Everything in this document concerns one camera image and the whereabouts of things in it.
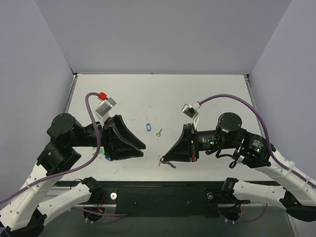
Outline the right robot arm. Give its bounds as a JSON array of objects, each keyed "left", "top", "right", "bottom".
[{"left": 160, "top": 113, "right": 316, "bottom": 222}]

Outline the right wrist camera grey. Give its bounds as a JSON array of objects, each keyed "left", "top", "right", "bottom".
[{"left": 182, "top": 102, "right": 200, "bottom": 119}]

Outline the blue outlined key tag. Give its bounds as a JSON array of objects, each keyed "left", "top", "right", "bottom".
[{"left": 146, "top": 123, "right": 152, "bottom": 132}]

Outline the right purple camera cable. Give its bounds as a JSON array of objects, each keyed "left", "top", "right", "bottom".
[{"left": 197, "top": 93, "right": 316, "bottom": 188}]

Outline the small silver key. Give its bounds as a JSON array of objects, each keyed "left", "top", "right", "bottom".
[{"left": 156, "top": 128, "right": 162, "bottom": 137}]

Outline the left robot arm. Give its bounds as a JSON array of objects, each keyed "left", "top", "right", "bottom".
[{"left": 0, "top": 113, "right": 146, "bottom": 237}]

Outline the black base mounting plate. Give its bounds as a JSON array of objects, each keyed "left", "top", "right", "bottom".
[{"left": 49, "top": 181, "right": 277, "bottom": 218}]

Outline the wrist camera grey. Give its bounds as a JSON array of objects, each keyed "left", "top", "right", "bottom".
[
  {"left": 182, "top": 102, "right": 200, "bottom": 119},
  {"left": 95, "top": 97, "right": 117, "bottom": 118}
]

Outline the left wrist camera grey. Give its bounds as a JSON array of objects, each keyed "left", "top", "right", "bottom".
[{"left": 95, "top": 97, "right": 117, "bottom": 118}]

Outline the black head key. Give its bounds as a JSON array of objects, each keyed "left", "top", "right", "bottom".
[{"left": 158, "top": 155, "right": 176, "bottom": 169}]

